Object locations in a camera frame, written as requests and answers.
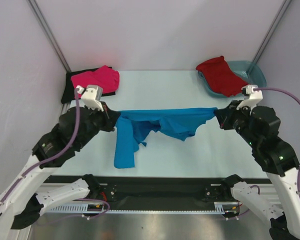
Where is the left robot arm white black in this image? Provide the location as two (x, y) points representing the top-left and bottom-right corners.
(0, 102), (121, 237)

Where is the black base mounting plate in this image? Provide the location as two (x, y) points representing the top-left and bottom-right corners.
(39, 174), (283, 211)

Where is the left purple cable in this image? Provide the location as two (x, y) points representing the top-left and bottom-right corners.
(0, 87), (111, 232)

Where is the white slotted cable duct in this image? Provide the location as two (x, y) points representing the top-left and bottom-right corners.
(47, 202), (238, 215)

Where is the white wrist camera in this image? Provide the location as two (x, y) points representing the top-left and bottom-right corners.
(236, 84), (263, 110)
(75, 84), (104, 112)

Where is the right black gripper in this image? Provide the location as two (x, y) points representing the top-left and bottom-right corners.
(214, 99), (261, 148)

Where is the pink folded t shirt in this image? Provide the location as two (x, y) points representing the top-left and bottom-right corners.
(70, 65), (120, 96)

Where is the aluminium corner post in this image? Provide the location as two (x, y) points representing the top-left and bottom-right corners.
(26, 0), (71, 73)
(252, 0), (294, 65)

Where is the blue t shirt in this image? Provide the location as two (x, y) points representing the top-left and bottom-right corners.
(114, 107), (217, 169)

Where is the right aluminium corner post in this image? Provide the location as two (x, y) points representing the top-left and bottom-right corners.
(252, 0), (294, 65)

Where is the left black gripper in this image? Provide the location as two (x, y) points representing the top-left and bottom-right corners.
(74, 100), (121, 150)

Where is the black folded t shirt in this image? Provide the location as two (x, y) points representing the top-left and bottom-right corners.
(61, 68), (110, 104)

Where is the left aluminium corner post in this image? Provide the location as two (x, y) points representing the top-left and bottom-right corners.
(26, 0), (71, 73)

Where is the red t shirt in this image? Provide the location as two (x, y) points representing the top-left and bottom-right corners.
(195, 56), (248, 97)

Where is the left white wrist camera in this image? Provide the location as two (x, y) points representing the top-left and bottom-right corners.
(75, 84), (104, 112)

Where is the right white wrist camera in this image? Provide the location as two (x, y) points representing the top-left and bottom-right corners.
(236, 84), (263, 110)

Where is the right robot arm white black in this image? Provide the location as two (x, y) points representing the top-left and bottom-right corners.
(214, 100), (300, 240)

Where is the teal plastic basin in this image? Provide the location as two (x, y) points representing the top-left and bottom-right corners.
(197, 60), (267, 99)

